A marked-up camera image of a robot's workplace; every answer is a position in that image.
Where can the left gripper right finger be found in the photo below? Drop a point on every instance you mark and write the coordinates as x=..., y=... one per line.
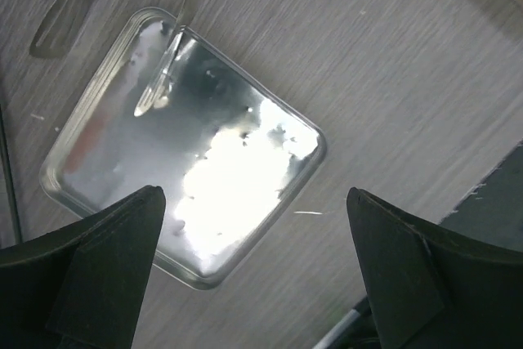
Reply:
x=430, y=287

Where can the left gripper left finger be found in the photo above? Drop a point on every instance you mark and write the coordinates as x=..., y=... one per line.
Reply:
x=82, y=286

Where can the metal tongs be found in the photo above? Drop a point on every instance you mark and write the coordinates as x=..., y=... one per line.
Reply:
x=59, y=28

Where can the silver box lid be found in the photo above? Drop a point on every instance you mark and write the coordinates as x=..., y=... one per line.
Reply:
x=229, y=155

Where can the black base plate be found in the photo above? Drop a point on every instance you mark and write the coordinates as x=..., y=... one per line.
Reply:
x=492, y=211

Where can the black wire rack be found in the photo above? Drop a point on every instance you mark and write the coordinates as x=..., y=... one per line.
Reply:
x=10, y=188

